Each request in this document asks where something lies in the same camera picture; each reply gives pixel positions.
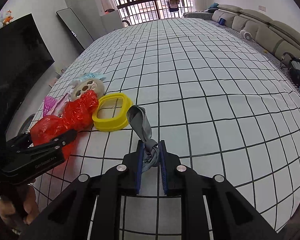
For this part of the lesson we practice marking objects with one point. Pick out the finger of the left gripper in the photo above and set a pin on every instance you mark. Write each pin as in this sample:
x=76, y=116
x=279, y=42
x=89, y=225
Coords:
x=64, y=142
x=19, y=143

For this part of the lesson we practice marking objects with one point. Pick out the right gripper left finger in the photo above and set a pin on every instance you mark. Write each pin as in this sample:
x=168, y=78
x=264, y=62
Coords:
x=140, y=151

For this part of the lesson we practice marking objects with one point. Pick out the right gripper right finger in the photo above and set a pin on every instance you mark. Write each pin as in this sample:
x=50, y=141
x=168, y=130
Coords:
x=162, y=151

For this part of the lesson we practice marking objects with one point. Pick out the grey wrapper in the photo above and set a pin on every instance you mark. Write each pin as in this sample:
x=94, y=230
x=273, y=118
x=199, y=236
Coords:
x=139, y=122

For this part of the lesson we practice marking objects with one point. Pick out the pink snack wrapper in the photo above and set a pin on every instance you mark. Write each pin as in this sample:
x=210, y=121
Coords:
x=59, y=106

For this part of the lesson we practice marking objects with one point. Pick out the yellow plastic ring container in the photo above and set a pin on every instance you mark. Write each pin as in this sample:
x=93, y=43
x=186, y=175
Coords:
x=111, y=114

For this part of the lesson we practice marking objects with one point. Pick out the red plastic bag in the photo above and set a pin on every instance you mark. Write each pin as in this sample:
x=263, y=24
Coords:
x=76, y=115

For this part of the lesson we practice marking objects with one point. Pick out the pink plastic mesh fan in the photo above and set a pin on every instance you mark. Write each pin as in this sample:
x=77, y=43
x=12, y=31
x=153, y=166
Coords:
x=49, y=102

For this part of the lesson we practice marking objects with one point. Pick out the light blue wet-wipe pack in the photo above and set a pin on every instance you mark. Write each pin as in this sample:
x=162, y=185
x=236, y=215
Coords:
x=87, y=76

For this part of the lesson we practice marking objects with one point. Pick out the beige round plush toy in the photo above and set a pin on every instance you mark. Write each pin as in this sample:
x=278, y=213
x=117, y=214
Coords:
x=95, y=85

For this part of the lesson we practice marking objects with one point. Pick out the person's left hand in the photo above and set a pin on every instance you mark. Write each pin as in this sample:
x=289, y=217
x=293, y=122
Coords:
x=18, y=207

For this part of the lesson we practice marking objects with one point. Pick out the large black television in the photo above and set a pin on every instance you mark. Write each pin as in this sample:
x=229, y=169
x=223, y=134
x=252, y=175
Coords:
x=24, y=58

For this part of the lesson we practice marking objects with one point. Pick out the orange fox plush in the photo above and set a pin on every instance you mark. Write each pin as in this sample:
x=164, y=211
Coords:
x=7, y=17

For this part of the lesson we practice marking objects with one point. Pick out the white cabinet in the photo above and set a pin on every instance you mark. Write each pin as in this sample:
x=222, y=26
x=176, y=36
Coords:
x=112, y=21

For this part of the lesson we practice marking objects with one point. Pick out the leaning grey mirror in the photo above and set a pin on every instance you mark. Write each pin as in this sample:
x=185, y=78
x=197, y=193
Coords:
x=74, y=26

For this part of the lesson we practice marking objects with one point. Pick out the window security grille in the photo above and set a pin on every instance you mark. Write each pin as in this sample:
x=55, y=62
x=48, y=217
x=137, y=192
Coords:
x=139, y=11

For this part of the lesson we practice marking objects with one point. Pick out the grey sofa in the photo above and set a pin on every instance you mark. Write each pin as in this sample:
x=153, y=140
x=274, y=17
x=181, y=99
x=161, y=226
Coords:
x=274, y=36

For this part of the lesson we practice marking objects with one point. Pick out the black backpack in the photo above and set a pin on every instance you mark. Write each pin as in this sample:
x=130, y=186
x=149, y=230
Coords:
x=293, y=66

